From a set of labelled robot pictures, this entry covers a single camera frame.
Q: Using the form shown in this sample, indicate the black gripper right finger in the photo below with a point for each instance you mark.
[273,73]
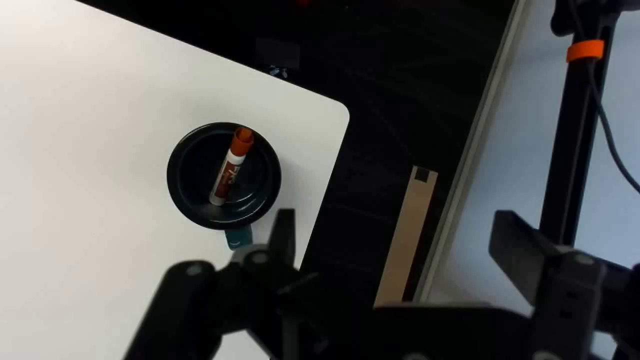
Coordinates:
[580,306]

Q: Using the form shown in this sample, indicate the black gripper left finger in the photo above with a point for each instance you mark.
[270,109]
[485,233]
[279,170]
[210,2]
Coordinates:
[192,312]

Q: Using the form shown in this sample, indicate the orange capped white marker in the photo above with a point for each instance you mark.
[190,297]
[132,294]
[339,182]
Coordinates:
[231,170]

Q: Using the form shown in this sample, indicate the black round cup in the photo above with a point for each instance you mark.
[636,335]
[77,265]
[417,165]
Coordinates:
[192,193]

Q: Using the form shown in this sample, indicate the tan wooden strip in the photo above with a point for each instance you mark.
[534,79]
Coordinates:
[410,233]

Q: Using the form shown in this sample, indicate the orange band on stand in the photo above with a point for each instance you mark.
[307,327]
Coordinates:
[585,51]

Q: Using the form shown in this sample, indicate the black camera stand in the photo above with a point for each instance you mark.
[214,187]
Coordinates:
[573,132]

